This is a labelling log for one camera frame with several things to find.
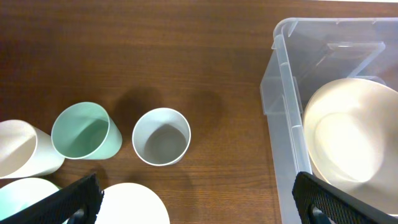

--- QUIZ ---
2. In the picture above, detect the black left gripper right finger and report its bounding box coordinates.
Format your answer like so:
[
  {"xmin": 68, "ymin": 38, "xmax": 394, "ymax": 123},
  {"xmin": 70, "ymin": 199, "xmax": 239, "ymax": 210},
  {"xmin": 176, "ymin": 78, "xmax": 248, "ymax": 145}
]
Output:
[{"xmin": 292, "ymin": 172, "xmax": 397, "ymax": 224}]

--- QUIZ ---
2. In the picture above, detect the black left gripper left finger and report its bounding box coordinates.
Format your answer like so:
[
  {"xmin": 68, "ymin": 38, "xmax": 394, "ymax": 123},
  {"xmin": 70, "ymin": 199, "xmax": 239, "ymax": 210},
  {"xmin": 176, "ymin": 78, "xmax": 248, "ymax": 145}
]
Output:
[{"xmin": 1, "ymin": 174, "xmax": 104, "ymax": 224}]

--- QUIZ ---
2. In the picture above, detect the white small bowl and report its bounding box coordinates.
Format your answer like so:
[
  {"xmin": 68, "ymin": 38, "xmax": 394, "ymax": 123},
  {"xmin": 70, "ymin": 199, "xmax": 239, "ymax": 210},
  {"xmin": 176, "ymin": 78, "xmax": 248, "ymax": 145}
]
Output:
[{"xmin": 95, "ymin": 183, "xmax": 170, "ymax": 224}]

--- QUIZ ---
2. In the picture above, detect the mint green plastic cup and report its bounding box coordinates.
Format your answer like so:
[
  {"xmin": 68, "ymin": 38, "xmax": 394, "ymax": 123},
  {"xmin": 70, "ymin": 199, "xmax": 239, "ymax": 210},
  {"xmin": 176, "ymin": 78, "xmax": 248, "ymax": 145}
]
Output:
[{"xmin": 51, "ymin": 101, "xmax": 123, "ymax": 160}]

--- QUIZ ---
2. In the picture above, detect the white plastic cup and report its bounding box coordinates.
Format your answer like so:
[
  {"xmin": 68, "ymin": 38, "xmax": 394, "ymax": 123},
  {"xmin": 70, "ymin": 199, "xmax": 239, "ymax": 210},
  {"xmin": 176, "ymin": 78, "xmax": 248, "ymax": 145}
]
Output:
[{"xmin": 1, "ymin": 119, "xmax": 65, "ymax": 179}]

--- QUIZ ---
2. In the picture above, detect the large cream bowl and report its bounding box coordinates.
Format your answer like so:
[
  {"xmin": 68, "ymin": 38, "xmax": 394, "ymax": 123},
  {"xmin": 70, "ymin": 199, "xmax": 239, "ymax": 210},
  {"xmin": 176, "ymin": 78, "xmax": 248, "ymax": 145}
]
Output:
[{"xmin": 303, "ymin": 78, "xmax": 397, "ymax": 217}]

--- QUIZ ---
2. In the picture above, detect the grey plastic cup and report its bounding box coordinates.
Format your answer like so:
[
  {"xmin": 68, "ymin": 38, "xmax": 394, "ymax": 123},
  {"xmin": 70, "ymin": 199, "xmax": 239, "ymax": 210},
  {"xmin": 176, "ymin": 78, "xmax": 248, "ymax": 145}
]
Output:
[{"xmin": 132, "ymin": 108, "xmax": 192, "ymax": 167}]

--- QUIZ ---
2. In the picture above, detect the mint green small bowl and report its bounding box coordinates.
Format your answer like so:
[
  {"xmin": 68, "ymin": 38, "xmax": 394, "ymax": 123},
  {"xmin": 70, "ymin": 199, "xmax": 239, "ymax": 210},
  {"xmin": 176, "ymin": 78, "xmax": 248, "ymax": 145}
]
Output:
[{"xmin": 1, "ymin": 177, "xmax": 60, "ymax": 221}]

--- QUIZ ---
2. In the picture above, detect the clear plastic storage bin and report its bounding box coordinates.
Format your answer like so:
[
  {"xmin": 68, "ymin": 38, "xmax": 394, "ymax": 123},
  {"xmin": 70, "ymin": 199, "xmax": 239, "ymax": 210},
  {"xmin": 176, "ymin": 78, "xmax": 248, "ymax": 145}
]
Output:
[{"xmin": 260, "ymin": 17, "xmax": 397, "ymax": 223}]

